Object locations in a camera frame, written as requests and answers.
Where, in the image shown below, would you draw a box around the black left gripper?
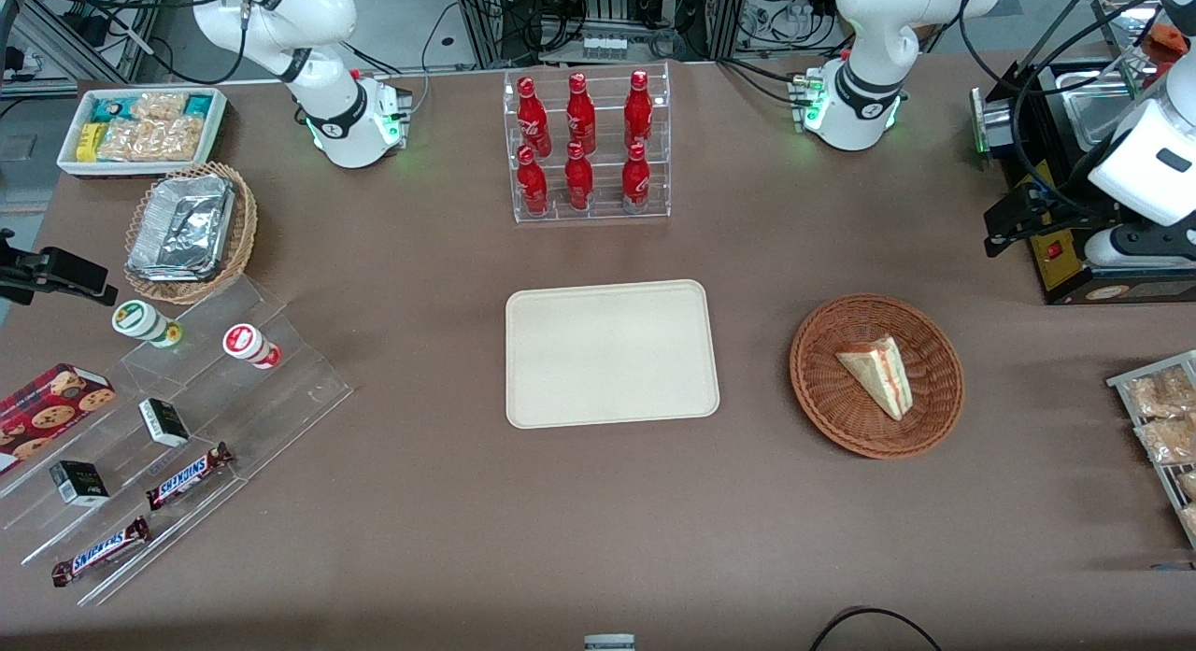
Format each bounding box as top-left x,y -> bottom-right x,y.
983,162 -> 1122,259

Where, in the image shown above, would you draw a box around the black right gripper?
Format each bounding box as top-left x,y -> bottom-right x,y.
0,228 -> 119,306

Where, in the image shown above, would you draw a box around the light wicker basket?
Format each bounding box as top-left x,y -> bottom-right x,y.
123,161 -> 259,305

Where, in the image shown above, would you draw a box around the tray of packaged crackers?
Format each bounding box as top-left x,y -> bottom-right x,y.
1106,349 -> 1196,550

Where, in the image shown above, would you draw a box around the triangular wrapped sandwich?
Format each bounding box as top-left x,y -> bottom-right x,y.
835,334 -> 913,422

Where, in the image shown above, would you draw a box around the brown wicker basket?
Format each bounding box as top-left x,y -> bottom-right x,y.
789,293 -> 966,460

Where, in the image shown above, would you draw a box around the beige plastic tray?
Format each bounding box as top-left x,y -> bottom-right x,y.
505,278 -> 721,431

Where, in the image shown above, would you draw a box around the green lid yogurt cup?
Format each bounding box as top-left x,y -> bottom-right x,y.
111,299 -> 184,349

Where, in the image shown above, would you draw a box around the white rectangular snack bin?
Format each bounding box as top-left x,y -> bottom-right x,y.
56,85 -> 229,179

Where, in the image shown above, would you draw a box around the stacked foil containers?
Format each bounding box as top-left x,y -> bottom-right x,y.
126,174 -> 235,283

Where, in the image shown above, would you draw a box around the red tartan cookie box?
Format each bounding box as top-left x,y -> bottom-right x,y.
0,362 -> 118,475

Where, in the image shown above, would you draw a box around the large clear cracker bag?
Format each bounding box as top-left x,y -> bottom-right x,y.
97,117 -> 204,163

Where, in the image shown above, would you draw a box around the small black carton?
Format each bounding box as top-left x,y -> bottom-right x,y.
49,460 -> 110,508
137,397 -> 192,448

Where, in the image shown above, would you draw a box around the red lid yogurt cup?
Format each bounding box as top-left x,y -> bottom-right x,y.
221,322 -> 282,371

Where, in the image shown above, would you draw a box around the small clear cracker bag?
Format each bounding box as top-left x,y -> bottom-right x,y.
131,92 -> 189,121

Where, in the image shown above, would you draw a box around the clear acrylic stepped stand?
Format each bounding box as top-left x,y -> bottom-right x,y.
0,275 -> 355,608

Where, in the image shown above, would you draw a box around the Snickers chocolate bar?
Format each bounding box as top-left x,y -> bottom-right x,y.
145,442 -> 235,513
50,516 -> 151,588

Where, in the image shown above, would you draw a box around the red cola bottle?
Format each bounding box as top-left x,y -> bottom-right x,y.
623,69 -> 654,150
565,72 -> 598,156
516,76 -> 553,158
516,145 -> 550,217
620,142 -> 652,214
563,141 -> 595,212

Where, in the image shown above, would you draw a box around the clear acrylic bottle rack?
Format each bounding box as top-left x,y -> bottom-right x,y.
502,62 -> 673,225

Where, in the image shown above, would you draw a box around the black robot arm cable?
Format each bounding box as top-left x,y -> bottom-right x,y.
957,0 -> 1164,218

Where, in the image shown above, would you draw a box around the aluminium frame with cables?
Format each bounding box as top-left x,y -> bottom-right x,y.
0,0 -> 202,99

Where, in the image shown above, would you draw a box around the black looped cable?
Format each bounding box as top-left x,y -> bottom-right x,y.
807,606 -> 946,651

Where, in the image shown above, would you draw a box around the aluminium frame rack with cables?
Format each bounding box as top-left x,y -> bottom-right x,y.
447,0 -> 842,71

